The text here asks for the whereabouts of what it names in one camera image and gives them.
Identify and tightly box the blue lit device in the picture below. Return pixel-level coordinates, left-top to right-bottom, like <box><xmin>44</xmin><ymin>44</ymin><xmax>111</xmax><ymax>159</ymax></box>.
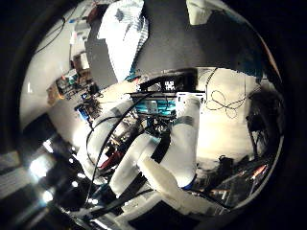
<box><xmin>75</xmin><ymin>95</ymin><xmax>104</xmax><ymax>123</ymax></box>

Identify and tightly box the black stand equipment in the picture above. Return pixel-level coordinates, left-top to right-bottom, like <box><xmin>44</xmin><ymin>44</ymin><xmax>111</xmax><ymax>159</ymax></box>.
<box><xmin>246</xmin><ymin>89</ymin><xmax>286</xmax><ymax>157</ymax></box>

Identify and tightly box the shelf with colourful clutter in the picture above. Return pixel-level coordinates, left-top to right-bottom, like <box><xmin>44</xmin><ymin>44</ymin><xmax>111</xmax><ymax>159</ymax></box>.
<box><xmin>46</xmin><ymin>68</ymin><xmax>100</xmax><ymax>106</ymax></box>

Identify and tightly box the black teal equipment rack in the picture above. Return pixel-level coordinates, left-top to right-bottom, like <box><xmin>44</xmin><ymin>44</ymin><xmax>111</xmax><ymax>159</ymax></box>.
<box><xmin>126</xmin><ymin>68</ymin><xmax>207</xmax><ymax>128</ymax></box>

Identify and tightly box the thick black cable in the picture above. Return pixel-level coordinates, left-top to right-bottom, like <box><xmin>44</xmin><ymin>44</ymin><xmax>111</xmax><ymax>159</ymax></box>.
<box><xmin>83</xmin><ymin>91</ymin><xmax>155</xmax><ymax>207</ymax></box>

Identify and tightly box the cardboard box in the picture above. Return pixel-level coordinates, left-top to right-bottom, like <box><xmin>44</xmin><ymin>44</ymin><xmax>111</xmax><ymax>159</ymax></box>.
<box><xmin>71</xmin><ymin>52</ymin><xmax>92</xmax><ymax>76</ymax></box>

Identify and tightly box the striped white cloth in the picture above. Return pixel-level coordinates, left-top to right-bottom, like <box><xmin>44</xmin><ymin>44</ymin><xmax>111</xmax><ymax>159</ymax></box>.
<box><xmin>97</xmin><ymin>0</ymin><xmax>151</xmax><ymax>82</ymax></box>

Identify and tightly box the looped thin black cable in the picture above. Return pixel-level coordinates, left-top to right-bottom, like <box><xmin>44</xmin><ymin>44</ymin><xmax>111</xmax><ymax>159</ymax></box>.
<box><xmin>204</xmin><ymin>67</ymin><xmax>257</xmax><ymax>120</ymax></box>

